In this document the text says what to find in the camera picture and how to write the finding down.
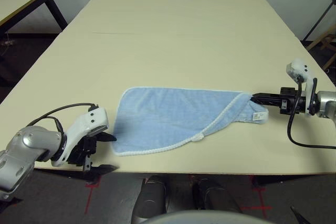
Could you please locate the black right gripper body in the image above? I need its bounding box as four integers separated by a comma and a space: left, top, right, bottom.
279, 87, 308, 116

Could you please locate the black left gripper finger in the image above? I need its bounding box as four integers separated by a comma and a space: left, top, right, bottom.
90, 164, 119, 175
96, 132, 118, 142

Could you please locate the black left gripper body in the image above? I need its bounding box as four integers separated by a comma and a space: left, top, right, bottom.
67, 136, 99, 172

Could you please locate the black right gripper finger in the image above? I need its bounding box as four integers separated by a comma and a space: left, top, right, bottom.
250, 99, 281, 107
251, 92, 281, 101

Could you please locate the light blue terry towel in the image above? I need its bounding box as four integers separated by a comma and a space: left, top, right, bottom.
113, 86, 269, 157

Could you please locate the dark grey robot left leg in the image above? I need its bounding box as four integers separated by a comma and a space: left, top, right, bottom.
132, 175, 169, 224

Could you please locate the dark grey robot leg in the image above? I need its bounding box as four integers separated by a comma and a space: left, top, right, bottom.
193, 178, 242, 224
132, 175, 169, 224

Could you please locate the wooden stool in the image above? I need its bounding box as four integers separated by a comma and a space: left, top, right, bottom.
306, 23, 336, 71

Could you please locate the black tripod stand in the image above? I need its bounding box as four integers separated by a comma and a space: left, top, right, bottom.
303, 0, 336, 42

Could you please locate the dark grey robot right leg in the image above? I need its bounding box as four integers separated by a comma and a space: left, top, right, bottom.
193, 178, 242, 224

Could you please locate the grey robot torso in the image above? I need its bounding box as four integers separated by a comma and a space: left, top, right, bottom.
146, 209, 266, 224

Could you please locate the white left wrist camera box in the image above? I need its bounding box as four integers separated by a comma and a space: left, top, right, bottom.
51, 107, 110, 167

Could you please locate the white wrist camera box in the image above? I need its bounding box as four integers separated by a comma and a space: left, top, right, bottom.
51, 107, 110, 167
285, 58, 318, 116

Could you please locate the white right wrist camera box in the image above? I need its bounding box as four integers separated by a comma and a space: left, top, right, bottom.
285, 58, 318, 116

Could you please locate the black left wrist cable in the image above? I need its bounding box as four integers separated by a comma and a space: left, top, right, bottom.
26, 102, 97, 133

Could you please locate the beige side table black frame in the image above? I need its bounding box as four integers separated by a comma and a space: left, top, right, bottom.
0, 0, 68, 88

